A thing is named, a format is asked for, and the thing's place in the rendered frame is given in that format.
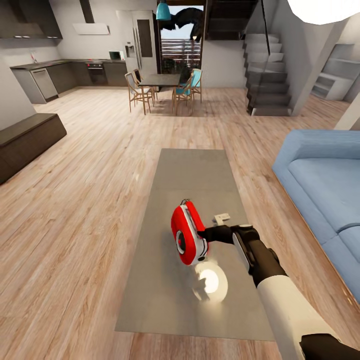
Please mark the fridge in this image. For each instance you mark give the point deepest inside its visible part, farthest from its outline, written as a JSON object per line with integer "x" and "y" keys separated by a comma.
{"x": 139, "y": 32}

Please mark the stairs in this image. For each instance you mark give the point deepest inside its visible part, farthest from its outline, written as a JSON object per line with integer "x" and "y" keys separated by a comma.
{"x": 263, "y": 69}

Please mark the microwave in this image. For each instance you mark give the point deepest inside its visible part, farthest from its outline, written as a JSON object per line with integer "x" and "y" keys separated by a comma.
{"x": 119, "y": 55}

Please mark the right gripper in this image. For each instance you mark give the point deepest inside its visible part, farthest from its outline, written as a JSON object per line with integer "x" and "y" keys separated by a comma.
{"x": 213, "y": 233}

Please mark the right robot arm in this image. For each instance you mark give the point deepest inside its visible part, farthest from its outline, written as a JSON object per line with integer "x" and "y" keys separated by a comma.
{"x": 299, "y": 331}

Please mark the coffee table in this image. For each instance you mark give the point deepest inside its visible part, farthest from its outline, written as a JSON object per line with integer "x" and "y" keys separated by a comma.
{"x": 216, "y": 298}

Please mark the sofa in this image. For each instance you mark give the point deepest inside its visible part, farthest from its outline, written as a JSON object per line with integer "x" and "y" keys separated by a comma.
{"x": 320, "y": 172}

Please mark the radio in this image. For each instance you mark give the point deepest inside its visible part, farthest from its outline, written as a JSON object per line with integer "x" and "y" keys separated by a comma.
{"x": 185, "y": 223}

